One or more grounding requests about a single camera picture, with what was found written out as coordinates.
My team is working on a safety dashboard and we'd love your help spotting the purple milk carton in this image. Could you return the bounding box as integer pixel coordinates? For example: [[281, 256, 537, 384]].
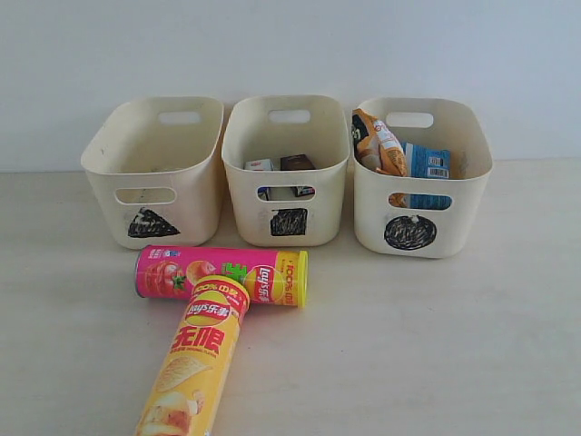
[[280, 154, 316, 197]]

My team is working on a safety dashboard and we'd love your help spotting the white blue milk carton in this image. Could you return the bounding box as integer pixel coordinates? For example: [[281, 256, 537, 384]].
[[244, 159, 275, 201]]

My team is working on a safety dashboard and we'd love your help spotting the orange instant noodle packet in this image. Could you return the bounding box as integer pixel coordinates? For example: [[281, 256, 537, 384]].
[[351, 107, 409, 209]]

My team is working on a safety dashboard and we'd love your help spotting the blue instant noodle packet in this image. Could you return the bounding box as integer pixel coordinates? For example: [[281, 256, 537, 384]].
[[401, 142, 452, 210]]

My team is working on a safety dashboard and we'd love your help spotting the yellow Lays chips can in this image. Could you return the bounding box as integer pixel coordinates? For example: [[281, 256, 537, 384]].
[[134, 275, 251, 436]]

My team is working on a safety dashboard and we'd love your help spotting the cream bin with square mark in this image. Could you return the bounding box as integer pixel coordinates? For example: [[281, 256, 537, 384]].
[[222, 95, 350, 247]]

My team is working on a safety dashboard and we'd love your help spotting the pink Lays chips can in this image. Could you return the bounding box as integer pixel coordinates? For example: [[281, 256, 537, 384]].
[[133, 244, 310, 310]]

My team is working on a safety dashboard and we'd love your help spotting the cream bin with circle mark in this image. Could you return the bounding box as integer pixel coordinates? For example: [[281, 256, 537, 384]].
[[354, 97, 493, 258]]

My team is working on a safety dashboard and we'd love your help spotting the cream bin with triangle mark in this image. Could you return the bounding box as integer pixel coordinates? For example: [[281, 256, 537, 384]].
[[81, 96, 225, 250]]

